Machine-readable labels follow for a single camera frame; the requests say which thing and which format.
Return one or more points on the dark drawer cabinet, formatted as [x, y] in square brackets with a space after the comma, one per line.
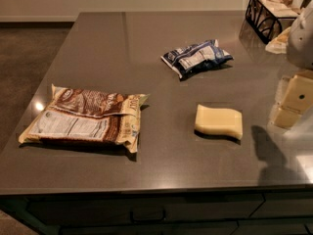
[223, 213]

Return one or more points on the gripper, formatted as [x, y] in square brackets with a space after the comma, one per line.
[301, 39]

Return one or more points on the brown chip bag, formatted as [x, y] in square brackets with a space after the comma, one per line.
[81, 116]

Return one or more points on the yellow sponge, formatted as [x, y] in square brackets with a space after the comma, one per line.
[219, 121]

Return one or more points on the blue chip bag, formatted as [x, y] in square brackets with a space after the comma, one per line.
[196, 57]

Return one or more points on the black drawer handle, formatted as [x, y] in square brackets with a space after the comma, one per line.
[147, 215]

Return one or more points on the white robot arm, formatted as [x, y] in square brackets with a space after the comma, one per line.
[300, 42]

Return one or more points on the black wire basket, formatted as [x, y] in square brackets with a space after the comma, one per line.
[269, 18]

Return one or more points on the white packet beside basket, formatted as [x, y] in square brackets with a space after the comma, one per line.
[278, 45]

